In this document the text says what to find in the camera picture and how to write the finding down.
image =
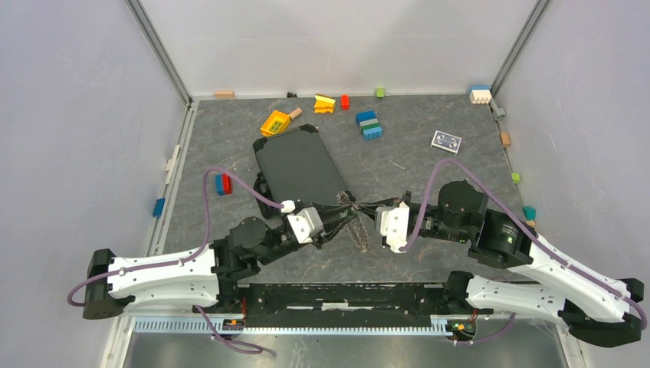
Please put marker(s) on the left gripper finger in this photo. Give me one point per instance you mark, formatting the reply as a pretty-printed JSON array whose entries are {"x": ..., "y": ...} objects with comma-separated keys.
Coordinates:
[
  {"x": 334, "y": 213},
  {"x": 333, "y": 225}
]

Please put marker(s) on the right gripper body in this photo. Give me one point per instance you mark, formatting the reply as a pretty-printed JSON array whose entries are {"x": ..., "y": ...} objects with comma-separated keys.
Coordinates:
[{"x": 406, "y": 196}]

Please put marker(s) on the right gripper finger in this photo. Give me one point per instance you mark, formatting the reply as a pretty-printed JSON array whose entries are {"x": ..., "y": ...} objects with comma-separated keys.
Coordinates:
[
  {"x": 368, "y": 216},
  {"x": 390, "y": 202}
]

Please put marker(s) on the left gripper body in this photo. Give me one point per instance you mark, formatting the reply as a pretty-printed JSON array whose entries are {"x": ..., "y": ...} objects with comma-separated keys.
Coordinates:
[{"x": 318, "y": 241}]

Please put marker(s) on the metal disc keyring with rings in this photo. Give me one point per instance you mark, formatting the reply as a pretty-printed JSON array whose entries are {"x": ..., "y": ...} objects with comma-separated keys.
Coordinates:
[{"x": 355, "y": 227}]

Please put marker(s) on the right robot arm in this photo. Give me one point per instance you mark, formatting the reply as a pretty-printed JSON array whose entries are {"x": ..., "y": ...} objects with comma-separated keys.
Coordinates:
[{"x": 592, "y": 307}]

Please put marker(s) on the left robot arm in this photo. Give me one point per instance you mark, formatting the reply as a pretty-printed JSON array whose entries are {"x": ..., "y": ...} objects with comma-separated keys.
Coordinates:
[{"x": 207, "y": 275}]

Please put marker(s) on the dark grey hard case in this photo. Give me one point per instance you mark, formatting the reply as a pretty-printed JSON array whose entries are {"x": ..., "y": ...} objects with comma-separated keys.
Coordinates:
[{"x": 296, "y": 165}]

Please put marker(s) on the blue playing card box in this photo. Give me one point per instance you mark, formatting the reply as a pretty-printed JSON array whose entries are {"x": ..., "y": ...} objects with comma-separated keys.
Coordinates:
[{"x": 446, "y": 142}]

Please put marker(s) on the blue green stacked bricks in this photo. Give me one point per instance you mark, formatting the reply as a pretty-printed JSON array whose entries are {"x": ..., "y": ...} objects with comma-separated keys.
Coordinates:
[{"x": 369, "y": 125}]

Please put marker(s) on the wooden peg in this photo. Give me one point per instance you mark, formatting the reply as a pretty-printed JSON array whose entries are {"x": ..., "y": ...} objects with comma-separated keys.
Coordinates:
[{"x": 295, "y": 113}]

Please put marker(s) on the yellow toy window block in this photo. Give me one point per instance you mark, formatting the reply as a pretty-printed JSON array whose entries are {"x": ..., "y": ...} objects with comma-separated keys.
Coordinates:
[{"x": 276, "y": 123}]

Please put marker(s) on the red small block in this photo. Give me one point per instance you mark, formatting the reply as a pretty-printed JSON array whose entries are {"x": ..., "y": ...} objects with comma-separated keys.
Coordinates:
[{"x": 345, "y": 101}]

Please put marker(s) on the yellow orange wedge blocks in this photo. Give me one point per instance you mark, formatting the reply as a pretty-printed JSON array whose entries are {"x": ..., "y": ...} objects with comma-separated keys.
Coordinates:
[{"x": 324, "y": 104}]

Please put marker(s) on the green small cube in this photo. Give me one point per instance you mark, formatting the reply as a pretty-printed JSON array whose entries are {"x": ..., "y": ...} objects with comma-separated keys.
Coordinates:
[{"x": 379, "y": 92}]

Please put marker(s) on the red blue brick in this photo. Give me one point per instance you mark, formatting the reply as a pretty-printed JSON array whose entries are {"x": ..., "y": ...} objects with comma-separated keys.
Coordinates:
[{"x": 223, "y": 185}]

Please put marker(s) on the orange wooden block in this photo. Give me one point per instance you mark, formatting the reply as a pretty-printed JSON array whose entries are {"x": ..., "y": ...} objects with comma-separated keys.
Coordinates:
[{"x": 505, "y": 140}]

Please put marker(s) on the teal block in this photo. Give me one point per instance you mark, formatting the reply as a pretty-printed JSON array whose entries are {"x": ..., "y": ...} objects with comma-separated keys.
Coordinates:
[{"x": 530, "y": 213}]

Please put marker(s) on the grey brick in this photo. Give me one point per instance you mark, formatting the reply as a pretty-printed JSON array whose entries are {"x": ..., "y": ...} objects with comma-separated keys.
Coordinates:
[{"x": 498, "y": 113}]

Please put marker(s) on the white blue brick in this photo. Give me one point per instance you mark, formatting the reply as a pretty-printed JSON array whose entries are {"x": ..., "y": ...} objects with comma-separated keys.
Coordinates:
[{"x": 480, "y": 94}]

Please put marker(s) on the tan wooden block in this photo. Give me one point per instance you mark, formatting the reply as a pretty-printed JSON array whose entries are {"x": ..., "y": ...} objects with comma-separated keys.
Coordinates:
[{"x": 224, "y": 94}]

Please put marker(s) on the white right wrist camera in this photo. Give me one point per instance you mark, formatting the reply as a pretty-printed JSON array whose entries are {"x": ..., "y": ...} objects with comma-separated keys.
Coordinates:
[{"x": 393, "y": 229}]

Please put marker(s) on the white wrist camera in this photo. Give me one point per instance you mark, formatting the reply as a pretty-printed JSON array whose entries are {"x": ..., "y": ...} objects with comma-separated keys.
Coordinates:
[
  {"x": 304, "y": 220},
  {"x": 393, "y": 229}
]

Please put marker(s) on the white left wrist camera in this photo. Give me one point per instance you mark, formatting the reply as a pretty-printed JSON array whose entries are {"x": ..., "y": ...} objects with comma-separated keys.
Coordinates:
[{"x": 304, "y": 220}]

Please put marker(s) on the blue block at left wall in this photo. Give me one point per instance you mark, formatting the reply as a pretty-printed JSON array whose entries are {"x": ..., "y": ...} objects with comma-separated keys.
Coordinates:
[{"x": 158, "y": 207}]

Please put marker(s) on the white cable duct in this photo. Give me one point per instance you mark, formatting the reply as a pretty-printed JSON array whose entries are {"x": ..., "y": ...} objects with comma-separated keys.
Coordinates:
[{"x": 198, "y": 325}]

